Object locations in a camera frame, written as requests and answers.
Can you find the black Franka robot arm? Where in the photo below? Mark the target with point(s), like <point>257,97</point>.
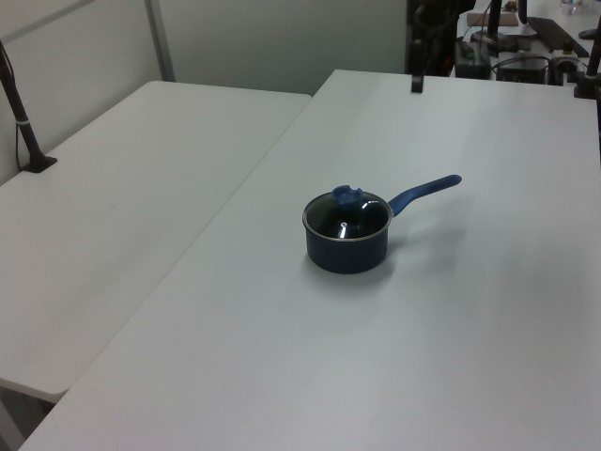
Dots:
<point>434,33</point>

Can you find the black monitor stand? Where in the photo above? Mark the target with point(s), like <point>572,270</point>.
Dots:
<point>490,28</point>

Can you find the black electronics box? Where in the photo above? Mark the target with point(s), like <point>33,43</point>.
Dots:
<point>473,58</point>

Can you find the brown board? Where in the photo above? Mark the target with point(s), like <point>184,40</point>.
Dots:
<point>493,19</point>

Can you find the dark blue saucepan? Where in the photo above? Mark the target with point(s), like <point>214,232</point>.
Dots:
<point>347,256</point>

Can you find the glass lid with blue knob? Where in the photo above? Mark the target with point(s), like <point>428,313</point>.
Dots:
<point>346,221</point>

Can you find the grey metal partition post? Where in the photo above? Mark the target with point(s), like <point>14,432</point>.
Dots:
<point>161,40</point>

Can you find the black camera stand with clamp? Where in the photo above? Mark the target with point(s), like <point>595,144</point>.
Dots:
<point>590,70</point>

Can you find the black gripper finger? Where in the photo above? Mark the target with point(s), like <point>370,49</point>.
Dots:
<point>420,84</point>
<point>414,84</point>

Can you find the white folding side table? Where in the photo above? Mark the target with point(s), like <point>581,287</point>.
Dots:
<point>108,197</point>

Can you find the black camera stand with base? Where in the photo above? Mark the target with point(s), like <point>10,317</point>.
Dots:
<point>23,127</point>

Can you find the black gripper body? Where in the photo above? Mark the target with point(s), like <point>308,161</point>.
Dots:
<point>417,56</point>

